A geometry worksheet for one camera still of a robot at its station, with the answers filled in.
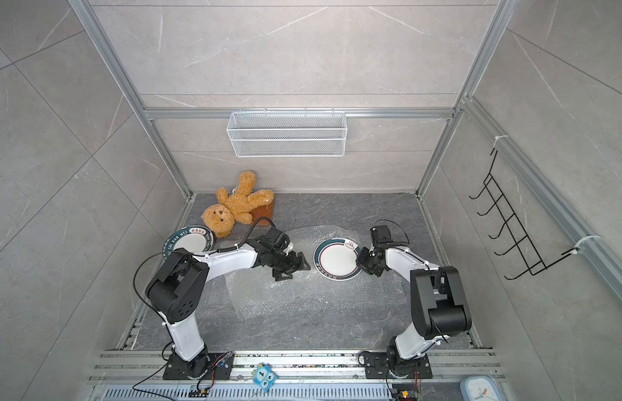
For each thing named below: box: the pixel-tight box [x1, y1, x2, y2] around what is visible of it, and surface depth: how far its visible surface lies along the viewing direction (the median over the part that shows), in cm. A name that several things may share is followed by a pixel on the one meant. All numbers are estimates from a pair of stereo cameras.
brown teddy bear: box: [200, 170, 275, 239], surface depth 108 cm
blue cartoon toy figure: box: [250, 362, 279, 392], surface depth 72 cm
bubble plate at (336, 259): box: [313, 237, 362, 282], surface depth 98 cm
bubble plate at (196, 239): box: [162, 224, 215, 262], surface depth 103 cm
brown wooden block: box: [250, 198, 275, 226], surface depth 113 cm
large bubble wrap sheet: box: [224, 225, 408, 320], surface depth 88 cm
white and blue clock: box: [459, 375, 504, 401], surface depth 70 cm
